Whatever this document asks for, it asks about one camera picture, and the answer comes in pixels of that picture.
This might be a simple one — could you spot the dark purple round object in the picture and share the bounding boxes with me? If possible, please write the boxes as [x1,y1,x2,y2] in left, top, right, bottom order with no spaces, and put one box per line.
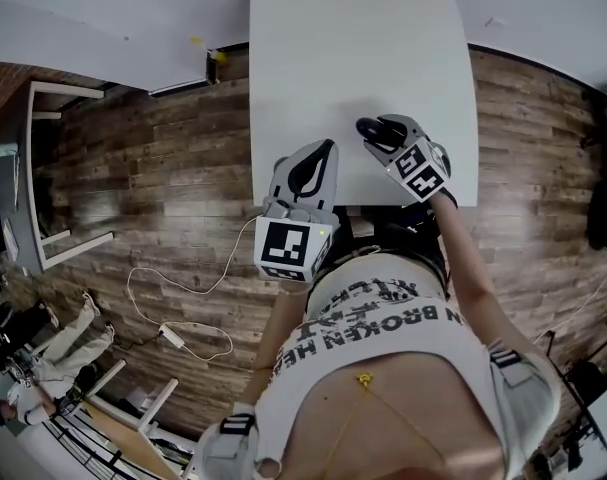
[355,116,407,152]

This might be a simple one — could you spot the wooden table with white legs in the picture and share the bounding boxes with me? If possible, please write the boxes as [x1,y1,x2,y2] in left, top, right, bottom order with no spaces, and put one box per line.
[80,359,180,480]

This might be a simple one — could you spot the long white cable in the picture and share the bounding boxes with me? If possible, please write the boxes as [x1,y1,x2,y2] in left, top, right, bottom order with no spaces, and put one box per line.
[126,215,258,363]

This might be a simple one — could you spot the person's left forearm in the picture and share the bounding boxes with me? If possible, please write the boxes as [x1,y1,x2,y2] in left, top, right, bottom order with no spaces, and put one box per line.
[252,280,314,404]

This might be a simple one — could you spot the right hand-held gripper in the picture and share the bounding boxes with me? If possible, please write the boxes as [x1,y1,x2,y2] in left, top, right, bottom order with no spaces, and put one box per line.
[362,113,454,204]

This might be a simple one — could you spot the white table top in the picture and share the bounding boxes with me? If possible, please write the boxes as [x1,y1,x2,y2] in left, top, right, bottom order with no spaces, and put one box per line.
[247,0,480,208]

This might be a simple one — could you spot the black wristband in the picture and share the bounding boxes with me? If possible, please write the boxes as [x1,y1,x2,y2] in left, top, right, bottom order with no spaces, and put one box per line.
[431,189,460,210]

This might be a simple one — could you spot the gold necklace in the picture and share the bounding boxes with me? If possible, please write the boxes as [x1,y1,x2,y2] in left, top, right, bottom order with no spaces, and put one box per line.
[327,371,449,480]

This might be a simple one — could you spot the dark trousers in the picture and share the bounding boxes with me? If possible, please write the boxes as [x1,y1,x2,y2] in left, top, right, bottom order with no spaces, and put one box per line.
[307,206,452,299]

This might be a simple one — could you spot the grey shoulder strap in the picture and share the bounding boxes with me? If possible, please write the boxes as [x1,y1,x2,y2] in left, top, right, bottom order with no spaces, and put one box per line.
[195,401,284,480]
[485,337,564,469]

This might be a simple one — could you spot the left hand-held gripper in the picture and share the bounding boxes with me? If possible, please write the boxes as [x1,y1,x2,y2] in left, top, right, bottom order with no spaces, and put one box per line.
[253,138,342,284]

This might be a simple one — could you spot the person's right forearm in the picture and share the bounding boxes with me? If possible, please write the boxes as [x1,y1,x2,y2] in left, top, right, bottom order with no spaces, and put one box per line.
[429,190,502,354]

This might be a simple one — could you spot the white printed t-shirt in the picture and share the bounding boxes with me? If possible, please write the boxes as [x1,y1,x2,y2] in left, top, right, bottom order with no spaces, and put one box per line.
[255,256,539,480]

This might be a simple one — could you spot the white power strip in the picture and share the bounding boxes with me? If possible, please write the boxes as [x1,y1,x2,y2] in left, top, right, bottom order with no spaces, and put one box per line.
[158,321,187,348]

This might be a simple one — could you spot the grey desk with white frame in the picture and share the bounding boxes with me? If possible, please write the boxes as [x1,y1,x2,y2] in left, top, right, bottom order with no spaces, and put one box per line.
[0,80,115,275]

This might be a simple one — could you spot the thin black cable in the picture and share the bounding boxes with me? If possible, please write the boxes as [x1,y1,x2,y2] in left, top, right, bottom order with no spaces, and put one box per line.
[113,331,164,353]

